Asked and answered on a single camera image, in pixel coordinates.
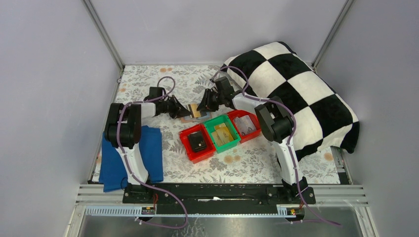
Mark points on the black white checkered blanket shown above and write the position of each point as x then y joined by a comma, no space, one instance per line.
323,118

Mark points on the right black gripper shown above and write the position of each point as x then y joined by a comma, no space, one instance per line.
212,100

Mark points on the floral patterned table mat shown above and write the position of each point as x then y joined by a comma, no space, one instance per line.
253,161

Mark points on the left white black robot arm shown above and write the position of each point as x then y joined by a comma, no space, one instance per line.
123,128

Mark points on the silver white credit cards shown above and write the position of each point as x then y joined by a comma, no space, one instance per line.
244,125

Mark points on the left red plastic bin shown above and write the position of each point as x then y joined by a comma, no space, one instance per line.
202,155

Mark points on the aluminium frame rail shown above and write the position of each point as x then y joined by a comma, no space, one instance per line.
99,202

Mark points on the gold credit card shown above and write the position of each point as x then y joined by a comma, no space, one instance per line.
195,113

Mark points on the gold credit cards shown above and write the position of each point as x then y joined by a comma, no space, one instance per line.
222,135

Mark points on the right red plastic bin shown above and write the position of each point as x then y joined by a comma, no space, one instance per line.
239,113

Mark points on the green plastic bin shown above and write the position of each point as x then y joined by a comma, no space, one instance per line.
210,124

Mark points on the blue folded cloth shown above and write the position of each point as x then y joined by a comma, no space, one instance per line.
113,174

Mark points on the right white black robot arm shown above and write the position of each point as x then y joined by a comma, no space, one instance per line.
275,120

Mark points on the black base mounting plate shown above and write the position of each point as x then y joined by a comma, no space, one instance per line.
261,193

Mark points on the black card stack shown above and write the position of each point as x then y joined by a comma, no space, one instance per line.
197,141

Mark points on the red plastic bin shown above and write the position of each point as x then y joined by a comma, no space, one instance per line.
239,113
202,155

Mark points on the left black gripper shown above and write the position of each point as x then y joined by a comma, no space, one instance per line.
172,106

